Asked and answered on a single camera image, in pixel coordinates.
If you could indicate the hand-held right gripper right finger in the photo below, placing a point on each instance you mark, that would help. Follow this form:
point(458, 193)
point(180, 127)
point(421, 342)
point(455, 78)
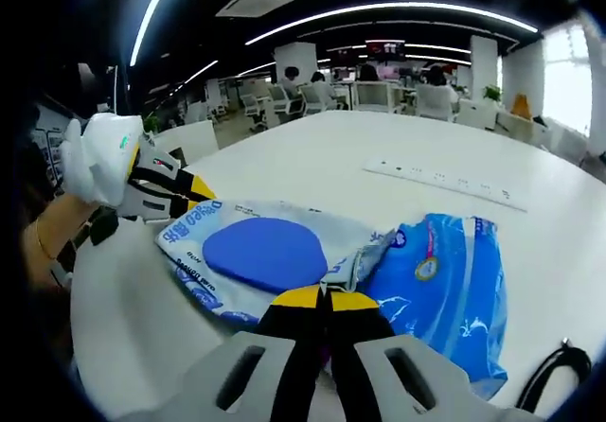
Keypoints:
point(360, 346)

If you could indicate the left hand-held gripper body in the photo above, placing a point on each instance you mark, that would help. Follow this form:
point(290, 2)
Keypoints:
point(104, 157)

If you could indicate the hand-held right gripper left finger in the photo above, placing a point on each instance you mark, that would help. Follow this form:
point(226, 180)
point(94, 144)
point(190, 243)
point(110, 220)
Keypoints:
point(293, 346)

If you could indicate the wet wipes pack blue lid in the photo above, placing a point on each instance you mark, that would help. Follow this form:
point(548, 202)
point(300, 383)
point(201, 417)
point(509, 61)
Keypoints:
point(265, 251)

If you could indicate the blue tissue pack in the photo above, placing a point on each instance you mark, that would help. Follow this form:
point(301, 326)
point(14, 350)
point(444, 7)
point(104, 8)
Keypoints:
point(450, 299)

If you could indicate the long ceiling light strip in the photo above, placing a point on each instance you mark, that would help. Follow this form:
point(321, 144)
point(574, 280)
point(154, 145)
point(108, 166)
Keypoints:
point(151, 15)

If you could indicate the white power strip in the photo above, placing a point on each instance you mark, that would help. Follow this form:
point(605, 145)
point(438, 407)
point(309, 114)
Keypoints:
point(445, 183)

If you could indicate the ceiling air conditioner vent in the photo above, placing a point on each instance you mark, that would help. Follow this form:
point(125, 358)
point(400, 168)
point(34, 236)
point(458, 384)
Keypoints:
point(255, 3)

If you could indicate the row of white office chairs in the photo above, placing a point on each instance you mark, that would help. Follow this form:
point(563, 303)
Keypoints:
point(374, 98)

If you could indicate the curved ceiling light strip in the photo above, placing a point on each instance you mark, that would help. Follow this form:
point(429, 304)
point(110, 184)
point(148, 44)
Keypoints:
point(393, 6)

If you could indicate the green potted plant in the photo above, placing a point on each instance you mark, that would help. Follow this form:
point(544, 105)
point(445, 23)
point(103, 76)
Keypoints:
point(492, 93)

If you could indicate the orange bag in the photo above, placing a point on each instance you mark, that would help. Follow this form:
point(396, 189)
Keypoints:
point(522, 106)

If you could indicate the narrow bright window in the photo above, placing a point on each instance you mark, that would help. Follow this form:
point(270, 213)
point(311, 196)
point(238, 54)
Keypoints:
point(565, 81)

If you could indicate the wall screen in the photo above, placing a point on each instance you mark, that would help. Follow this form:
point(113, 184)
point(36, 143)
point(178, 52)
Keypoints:
point(386, 48)

